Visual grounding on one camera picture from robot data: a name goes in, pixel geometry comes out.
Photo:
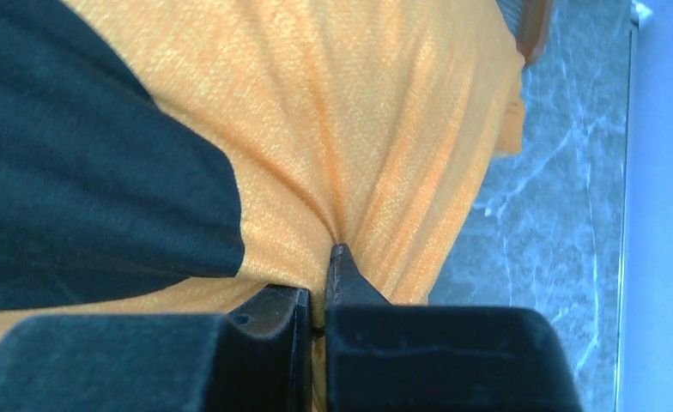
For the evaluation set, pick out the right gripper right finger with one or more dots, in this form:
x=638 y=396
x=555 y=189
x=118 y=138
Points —
x=385 y=357

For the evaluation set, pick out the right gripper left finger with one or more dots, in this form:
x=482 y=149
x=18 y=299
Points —
x=254 y=358

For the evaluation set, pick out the orange Mickey Mouse pillowcase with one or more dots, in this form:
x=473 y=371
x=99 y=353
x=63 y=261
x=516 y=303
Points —
x=177 y=157

